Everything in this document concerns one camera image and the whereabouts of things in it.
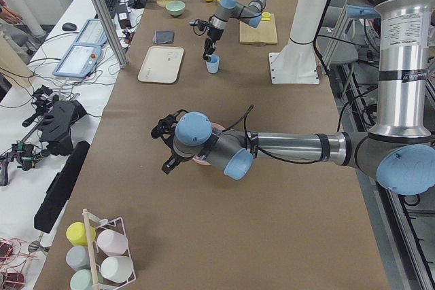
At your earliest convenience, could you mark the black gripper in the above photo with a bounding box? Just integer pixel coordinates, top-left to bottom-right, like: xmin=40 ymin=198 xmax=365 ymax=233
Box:
xmin=203 ymin=26 xmax=223 ymax=60
xmin=151 ymin=109 xmax=190 ymax=174

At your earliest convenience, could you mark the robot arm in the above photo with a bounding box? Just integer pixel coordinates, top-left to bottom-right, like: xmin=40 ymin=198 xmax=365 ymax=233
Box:
xmin=151 ymin=0 xmax=434 ymax=196
xmin=198 ymin=0 xmax=266 ymax=62

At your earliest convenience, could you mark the light blue cup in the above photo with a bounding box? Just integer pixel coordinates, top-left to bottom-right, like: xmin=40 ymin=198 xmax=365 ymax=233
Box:
xmin=206 ymin=54 xmax=220 ymax=74

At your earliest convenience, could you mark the pink cup in rack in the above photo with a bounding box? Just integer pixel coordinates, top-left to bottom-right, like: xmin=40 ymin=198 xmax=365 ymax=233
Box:
xmin=97 ymin=230 xmax=128 ymax=256

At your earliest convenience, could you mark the yellow cup in rack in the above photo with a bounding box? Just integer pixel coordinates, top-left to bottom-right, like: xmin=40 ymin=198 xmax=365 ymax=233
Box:
xmin=65 ymin=221 xmax=88 ymax=246

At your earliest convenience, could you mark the white cup in rack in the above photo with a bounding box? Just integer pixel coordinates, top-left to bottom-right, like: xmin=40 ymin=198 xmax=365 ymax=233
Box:
xmin=100 ymin=256 xmax=133 ymax=283

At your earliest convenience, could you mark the grey cup in rack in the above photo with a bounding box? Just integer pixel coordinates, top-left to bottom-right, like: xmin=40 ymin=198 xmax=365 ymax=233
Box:
xmin=65 ymin=246 xmax=90 ymax=272

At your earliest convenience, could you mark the mint cup in rack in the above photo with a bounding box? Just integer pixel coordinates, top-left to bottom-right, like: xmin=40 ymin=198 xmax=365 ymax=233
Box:
xmin=69 ymin=269 xmax=93 ymax=290

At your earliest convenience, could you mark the pink bowl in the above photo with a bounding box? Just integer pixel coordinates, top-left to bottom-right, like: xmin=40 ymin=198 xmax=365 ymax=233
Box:
xmin=192 ymin=122 xmax=224 ymax=166

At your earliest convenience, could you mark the mint green bowl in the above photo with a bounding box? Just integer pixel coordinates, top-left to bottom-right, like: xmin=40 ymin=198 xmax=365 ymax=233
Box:
xmin=165 ymin=0 xmax=186 ymax=17

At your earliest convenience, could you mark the grey folded cloth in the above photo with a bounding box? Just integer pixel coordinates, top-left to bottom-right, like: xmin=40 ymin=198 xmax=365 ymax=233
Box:
xmin=152 ymin=31 xmax=175 ymax=44

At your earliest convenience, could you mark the cream rabbit tray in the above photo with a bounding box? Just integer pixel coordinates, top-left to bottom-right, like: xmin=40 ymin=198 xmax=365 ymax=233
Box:
xmin=137 ymin=46 xmax=184 ymax=84

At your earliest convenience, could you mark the bamboo cutting board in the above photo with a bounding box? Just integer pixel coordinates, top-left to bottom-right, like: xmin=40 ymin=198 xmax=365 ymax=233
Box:
xmin=239 ymin=14 xmax=278 ymax=46

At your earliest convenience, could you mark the lower lemon slice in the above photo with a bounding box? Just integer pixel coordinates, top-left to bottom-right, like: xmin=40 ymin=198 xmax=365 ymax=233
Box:
xmin=261 ymin=12 xmax=271 ymax=21

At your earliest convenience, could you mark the black keyboard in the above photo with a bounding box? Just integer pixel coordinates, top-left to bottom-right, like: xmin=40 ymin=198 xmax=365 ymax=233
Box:
xmin=94 ymin=0 xmax=125 ymax=20

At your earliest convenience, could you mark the black bar device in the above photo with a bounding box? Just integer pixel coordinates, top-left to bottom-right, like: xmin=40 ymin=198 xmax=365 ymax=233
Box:
xmin=34 ymin=141 xmax=90 ymax=234

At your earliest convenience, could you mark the blue teach pendant upper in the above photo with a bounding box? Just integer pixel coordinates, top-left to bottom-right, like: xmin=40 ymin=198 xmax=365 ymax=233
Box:
xmin=75 ymin=19 xmax=107 ymax=46

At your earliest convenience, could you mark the blue teach pendant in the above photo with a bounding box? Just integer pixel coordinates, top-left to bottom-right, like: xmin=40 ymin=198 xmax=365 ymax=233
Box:
xmin=75 ymin=19 xmax=107 ymax=46
xmin=53 ymin=43 xmax=102 ymax=78

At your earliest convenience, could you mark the black gripper tool on desk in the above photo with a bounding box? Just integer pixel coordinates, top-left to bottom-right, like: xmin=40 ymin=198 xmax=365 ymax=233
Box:
xmin=25 ymin=100 xmax=87 ymax=156

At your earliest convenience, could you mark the blue teach pendant lower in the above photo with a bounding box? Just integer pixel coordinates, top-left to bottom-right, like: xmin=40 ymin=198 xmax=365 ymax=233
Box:
xmin=53 ymin=43 xmax=102 ymax=78

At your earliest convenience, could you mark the black computer mouse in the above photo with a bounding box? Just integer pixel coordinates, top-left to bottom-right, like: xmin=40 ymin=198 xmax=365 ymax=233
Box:
xmin=62 ymin=22 xmax=77 ymax=32

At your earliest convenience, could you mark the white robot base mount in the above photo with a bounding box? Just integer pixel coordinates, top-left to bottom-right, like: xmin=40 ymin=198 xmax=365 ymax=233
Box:
xmin=269 ymin=0 xmax=327 ymax=85

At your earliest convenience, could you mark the aluminium frame post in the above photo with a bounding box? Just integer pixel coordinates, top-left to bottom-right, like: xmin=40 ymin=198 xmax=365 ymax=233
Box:
xmin=91 ymin=0 xmax=127 ymax=69

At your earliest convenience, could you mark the white wire cup rack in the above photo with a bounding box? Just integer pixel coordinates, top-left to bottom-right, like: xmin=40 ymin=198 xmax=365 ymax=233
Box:
xmin=82 ymin=209 xmax=137 ymax=289

